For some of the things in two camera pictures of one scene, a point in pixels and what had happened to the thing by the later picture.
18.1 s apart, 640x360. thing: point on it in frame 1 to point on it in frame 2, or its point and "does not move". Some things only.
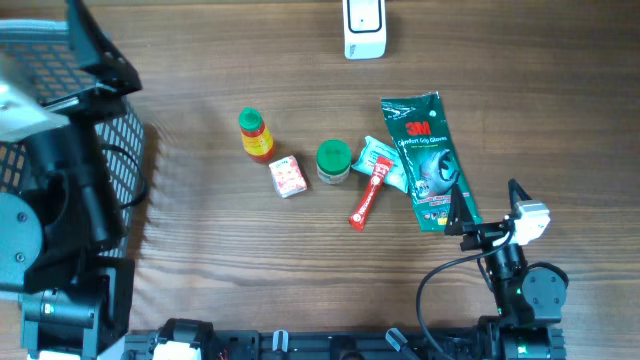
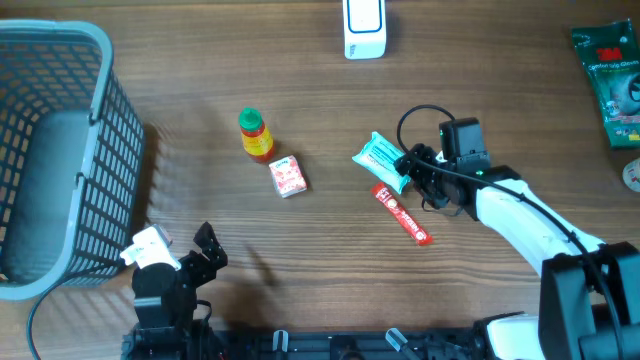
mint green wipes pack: [374, 148] does not move
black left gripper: [97, 57] to [206, 271]
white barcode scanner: [364, 29] does not move
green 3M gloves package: [434, 164] to [611, 53]
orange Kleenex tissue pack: [287, 177] does not move
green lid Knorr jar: [333, 161] to [631, 175]
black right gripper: [460, 222] to [435, 196]
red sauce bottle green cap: [257, 139] does not move
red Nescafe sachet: [359, 216] to [404, 216]
